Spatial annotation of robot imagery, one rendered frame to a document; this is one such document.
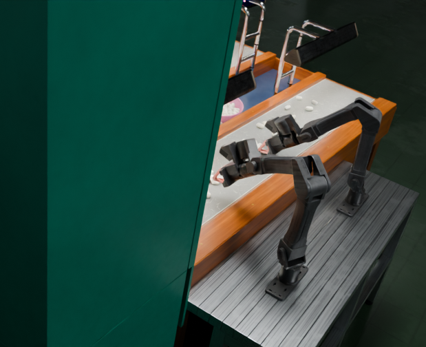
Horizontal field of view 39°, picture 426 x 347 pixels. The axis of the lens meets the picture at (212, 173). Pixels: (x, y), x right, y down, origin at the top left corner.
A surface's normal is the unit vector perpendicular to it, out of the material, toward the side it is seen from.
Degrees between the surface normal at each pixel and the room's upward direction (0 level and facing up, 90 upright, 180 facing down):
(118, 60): 90
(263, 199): 0
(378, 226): 0
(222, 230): 0
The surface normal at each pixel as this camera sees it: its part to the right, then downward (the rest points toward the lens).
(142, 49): 0.80, 0.43
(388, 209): 0.15, -0.82
